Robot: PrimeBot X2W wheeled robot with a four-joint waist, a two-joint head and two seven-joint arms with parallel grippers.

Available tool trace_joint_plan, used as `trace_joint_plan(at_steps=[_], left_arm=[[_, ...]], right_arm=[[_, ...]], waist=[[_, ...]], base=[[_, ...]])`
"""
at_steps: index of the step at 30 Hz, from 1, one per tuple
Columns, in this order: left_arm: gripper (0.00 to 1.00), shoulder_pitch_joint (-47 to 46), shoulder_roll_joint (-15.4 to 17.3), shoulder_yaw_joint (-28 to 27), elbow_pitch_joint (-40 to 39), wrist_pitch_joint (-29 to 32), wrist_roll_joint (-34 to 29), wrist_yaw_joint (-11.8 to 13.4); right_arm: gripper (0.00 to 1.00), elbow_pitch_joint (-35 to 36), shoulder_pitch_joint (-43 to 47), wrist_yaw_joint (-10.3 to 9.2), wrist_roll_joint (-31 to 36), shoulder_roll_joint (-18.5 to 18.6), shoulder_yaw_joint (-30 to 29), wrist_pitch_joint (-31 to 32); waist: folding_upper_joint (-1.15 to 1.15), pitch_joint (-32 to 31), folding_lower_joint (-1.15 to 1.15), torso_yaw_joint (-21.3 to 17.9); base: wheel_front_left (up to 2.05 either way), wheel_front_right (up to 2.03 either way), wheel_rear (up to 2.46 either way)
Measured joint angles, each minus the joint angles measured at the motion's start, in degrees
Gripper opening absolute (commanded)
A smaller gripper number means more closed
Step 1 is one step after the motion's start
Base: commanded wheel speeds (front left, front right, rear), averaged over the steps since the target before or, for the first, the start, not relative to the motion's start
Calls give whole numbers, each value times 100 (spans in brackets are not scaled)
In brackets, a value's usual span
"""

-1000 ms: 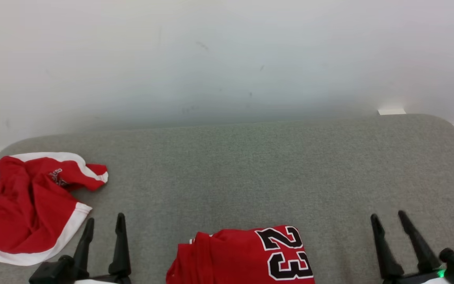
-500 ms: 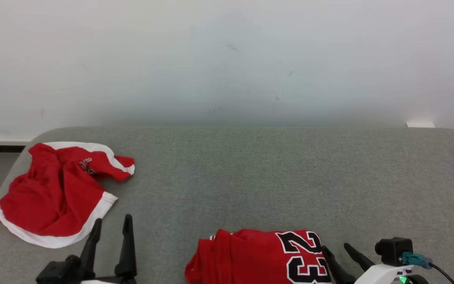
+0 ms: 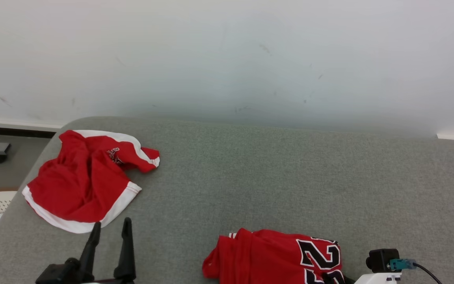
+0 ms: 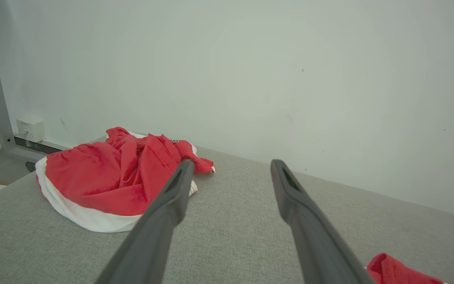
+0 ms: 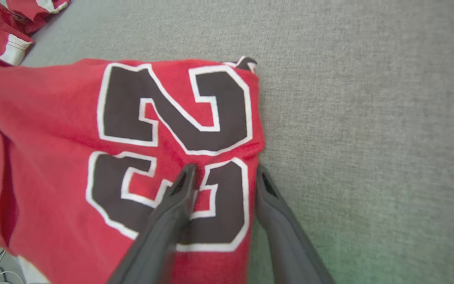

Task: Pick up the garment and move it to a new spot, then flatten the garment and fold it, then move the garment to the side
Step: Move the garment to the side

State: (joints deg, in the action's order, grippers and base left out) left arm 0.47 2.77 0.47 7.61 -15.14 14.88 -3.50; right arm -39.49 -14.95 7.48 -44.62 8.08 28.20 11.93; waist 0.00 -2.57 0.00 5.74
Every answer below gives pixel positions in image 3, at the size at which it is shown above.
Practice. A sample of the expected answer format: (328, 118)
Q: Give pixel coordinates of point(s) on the white and black skirting board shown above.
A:
(14, 132)

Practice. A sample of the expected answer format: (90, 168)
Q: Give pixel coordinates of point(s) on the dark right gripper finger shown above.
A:
(335, 279)

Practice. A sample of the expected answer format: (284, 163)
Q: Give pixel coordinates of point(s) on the grey fabric sofa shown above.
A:
(290, 177)

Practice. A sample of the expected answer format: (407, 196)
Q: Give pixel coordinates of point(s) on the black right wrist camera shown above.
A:
(380, 260)

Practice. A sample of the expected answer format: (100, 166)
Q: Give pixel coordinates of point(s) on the white wall block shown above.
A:
(451, 137)

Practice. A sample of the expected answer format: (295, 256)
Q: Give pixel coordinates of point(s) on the red basketball jersey with number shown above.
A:
(258, 256)

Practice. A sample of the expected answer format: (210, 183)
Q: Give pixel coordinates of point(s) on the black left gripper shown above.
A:
(59, 272)

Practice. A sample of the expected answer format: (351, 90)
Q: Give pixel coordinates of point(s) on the red shorts with white trim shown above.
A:
(77, 185)

